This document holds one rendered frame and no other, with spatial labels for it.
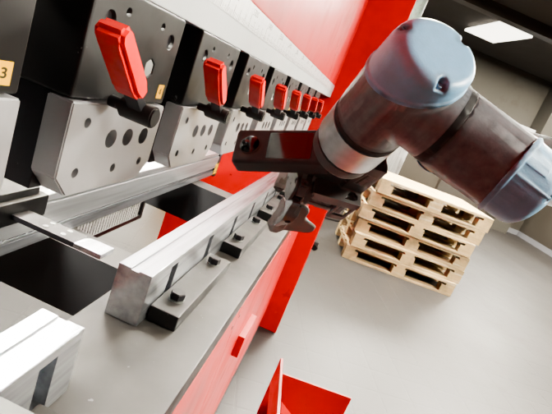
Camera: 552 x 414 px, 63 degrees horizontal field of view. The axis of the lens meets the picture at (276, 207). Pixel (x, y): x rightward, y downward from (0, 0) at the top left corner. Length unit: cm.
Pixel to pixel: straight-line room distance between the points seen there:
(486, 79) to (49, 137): 1100
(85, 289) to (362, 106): 73
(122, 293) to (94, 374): 15
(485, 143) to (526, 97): 1132
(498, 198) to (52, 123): 36
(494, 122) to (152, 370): 55
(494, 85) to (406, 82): 1097
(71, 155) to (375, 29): 210
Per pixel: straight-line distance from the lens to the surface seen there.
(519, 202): 42
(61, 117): 36
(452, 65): 38
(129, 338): 76
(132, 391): 68
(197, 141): 62
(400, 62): 36
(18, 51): 31
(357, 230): 441
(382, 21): 239
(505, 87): 1145
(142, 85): 35
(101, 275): 95
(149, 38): 43
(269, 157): 51
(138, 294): 76
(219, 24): 57
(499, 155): 41
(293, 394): 95
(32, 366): 54
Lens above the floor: 132
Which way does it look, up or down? 15 degrees down
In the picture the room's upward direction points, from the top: 21 degrees clockwise
